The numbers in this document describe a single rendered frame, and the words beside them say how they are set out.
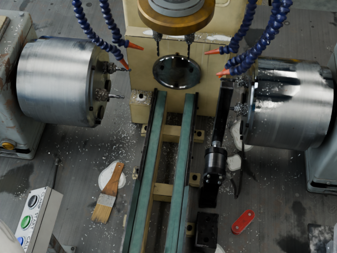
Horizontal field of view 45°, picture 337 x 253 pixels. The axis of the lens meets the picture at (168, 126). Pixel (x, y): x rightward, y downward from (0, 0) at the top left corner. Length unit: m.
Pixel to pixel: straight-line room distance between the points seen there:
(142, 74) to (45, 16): 0.67
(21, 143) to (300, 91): 0.82
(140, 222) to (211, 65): 0.49
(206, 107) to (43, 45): 0.56
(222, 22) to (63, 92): 0.51
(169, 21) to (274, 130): 0.39
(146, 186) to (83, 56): 0.39
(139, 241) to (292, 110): 0.51
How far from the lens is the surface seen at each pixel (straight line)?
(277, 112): 1.05
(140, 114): 1.34
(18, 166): 1.38
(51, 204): 0.99
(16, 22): 1.25
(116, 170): 1.29
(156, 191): 1.21
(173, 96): 1.33
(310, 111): 1.07
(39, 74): 1.11
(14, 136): 1.29
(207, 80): 1.26
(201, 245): 1.14
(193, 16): 0.93
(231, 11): 1.22
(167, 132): 1.31
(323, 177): 1.26
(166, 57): 1.19
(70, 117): 1.13
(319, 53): 1.69
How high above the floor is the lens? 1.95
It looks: 56 degrees down
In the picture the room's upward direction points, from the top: straight up
